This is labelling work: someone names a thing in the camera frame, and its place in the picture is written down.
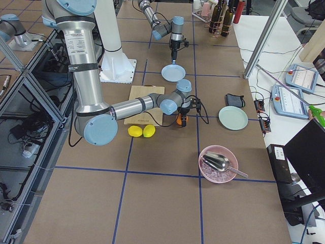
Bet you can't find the pink bowl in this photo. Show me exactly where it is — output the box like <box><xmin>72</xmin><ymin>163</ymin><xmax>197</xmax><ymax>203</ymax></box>
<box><xmin>199</xmin><ymin>145</ymin><xmax>239</xmax><ymax>184</ymax></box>

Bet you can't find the red bottle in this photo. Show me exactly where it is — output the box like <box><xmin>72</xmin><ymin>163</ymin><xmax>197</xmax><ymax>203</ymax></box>
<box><xmin>233</xmin><ymin>0</ymin><xmax>246</xmax><ymax>24</ymax></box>

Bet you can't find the green handled grabber stick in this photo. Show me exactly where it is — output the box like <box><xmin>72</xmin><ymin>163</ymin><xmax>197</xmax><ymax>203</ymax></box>
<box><xmin>256</xmin><ymin>64</ymin><xmax>325</xmax><ymax>128</ymax></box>

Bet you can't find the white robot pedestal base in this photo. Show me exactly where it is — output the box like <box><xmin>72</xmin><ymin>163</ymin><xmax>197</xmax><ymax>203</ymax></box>
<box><xmin>94</xmin><ymin>0</ymin><xmax>137</xmax><ymax>83</ymax></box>

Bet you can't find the aluminium frame post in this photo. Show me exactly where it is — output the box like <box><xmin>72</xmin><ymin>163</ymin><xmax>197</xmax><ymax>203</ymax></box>
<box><xmin>243</xmin><ymin>0</ymin><xmax>288</xmax><ymax>79</ymax></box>

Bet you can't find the black computer monitor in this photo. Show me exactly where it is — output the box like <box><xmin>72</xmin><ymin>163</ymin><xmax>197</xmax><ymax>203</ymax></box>
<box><xmin>284</xmin><ymin>119</ymin><xmax>325</xmax><ymax>193</ymax></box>

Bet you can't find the copper wire bottle rack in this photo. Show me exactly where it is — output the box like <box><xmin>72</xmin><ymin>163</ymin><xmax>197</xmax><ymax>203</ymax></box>
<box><xmin>213</xmin><ymin>2</ymin><xmax>228</xmax><ymax>36</ymax></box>

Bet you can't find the teach pendant tablet near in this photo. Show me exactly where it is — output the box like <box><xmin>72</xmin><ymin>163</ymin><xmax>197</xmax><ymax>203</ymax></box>
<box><xmin>271</xmin><ymin>85</ymin><xmax>309</xmax><ymax>119</ymax></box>

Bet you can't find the orange fruit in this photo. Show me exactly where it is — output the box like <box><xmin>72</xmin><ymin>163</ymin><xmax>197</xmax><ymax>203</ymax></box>
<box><xmin>176</xmin><ymin>114</ymin><xmax>188</xmax><ymax>126</ymax></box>

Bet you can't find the wooden cutting board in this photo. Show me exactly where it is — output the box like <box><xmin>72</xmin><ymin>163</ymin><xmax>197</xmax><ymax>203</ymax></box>
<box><xmin>124</xmin><ymin>85</ymin><xmax>165</xmax><ymax>126</ymax></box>

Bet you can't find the yellow lemon lower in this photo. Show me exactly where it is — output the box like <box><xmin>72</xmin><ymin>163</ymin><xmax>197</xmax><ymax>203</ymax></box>
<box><xmin>127</xmin><ymin>126</ymin><xmax>143</xmax><ymax>137</ymax></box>

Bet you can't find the yellow lemon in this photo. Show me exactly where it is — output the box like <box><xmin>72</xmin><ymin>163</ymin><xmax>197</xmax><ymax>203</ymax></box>
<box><xmin>143</xmin><ymin>125</ymin><xmax>156</xmax><ymax>138</ymax></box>
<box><xmin>127</xmin><ymin>126</ymin><xmax>143</xmax><ymax>137</ymax></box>

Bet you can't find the teach pendant tablet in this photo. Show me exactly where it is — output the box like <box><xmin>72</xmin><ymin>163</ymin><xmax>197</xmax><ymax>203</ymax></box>
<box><xmin>271</xmin><ymin>85</ymin><xmax>309</xmax><ymax>119</ymax></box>
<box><xmin>285</xmin><ymin>64</ymin><xmax>319</xmax><ymax>94</ymax></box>

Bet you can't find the light blue plate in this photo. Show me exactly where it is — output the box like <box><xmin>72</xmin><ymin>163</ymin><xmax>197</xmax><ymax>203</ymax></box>
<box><xmin>161</xmin><ymin>64</ymin><xmax>186</xmax><ymax>82</ymax></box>

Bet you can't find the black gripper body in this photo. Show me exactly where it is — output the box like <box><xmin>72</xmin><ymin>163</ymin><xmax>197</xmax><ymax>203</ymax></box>
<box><xmin>178</xmin><ymin>98</ymin><xmax>201</xmax><ymax>117</ymax></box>
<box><xmin>169</xmin><ymin>38</ymin><xmax>189</xmax><ymax>59</ymax></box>

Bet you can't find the teach pendant tablet far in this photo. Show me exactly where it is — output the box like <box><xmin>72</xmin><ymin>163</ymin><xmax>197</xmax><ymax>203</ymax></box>
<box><xmin>285</xmin><ymin>64</ymin><xmax>319</xmax><ymax>94</ymax></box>

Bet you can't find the dark wine bottle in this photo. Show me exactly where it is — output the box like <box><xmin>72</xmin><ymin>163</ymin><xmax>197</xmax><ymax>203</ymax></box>
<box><xmin>209</xmin><ymin>0</ymin><xmax>222</xmax><ymax>33</ymax></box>
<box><xmin>221</xmin><ymin>0</ymin><xmax>234</xmax><ymax>37</ymax></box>

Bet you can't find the dark grey folded cloth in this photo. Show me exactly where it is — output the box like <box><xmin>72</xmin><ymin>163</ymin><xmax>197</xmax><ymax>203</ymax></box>
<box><xmin>225</xmin><ymin>94</ymin><xmax>246</xmax><ymax>108</ymax></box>

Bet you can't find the metal scoop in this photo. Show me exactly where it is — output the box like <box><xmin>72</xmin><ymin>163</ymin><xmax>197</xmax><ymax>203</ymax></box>
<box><xmin>203</xmin><ymin>151</ymin><xmax>248</xmax><ymax>178</ymax></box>

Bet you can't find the light green plate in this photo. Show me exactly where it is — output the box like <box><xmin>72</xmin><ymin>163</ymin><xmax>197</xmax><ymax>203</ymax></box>
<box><xmin>218</xmin><ymin>106</ymin><xmax>248</xmax><ymax>130</ymax></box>

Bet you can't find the yellow lemon upper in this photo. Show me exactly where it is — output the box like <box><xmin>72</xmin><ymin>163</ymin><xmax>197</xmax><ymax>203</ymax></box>
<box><xmin>143</xmin><ymin>125</ymin><xmax>156</xmax><ymax>138</ymax></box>

